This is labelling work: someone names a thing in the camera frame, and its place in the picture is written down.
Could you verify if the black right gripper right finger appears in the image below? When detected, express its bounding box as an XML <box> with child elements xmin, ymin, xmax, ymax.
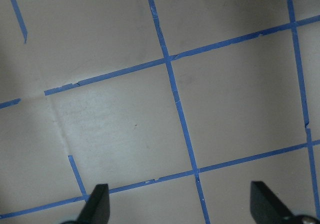
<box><xmin>250</xmin><ymin>181</ymin><xmax>297</xmax><ymax>224</ymax></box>

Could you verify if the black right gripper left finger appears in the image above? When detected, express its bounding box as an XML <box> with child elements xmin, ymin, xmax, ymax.
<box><xmin>75</xmin><ymin>183</ymin><xmax>111</xmax><ymax>224</ymax></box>

